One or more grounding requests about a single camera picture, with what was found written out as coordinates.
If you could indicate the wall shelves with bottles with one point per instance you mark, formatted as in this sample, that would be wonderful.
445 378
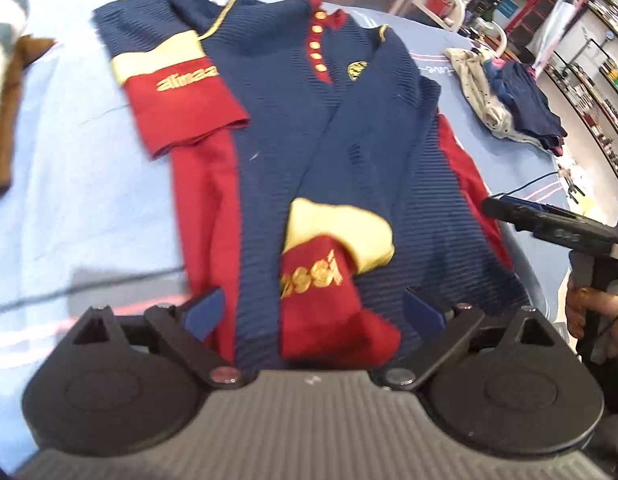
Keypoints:
584 67

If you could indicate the grey dotted garment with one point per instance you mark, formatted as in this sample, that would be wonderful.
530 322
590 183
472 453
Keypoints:
492 112

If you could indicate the dark navy pink garment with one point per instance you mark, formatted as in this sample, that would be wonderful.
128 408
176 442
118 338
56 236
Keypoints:
515 85

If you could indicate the navy red striped shirt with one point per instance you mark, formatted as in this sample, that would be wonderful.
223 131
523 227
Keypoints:
315 178

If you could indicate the light blue bed sheet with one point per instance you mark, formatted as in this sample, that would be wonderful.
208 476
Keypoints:
88 220

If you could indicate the person's right hand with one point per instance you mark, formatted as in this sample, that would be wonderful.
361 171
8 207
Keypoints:
582 300

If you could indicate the brown cloth at edge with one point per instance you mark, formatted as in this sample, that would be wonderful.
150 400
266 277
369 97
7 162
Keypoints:
27 50

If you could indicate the white trolley cart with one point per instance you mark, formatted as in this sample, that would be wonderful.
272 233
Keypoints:
452 16

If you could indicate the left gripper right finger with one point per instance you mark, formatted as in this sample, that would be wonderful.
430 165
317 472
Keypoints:
449 333

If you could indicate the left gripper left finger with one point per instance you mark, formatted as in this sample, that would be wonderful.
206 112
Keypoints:
159 348

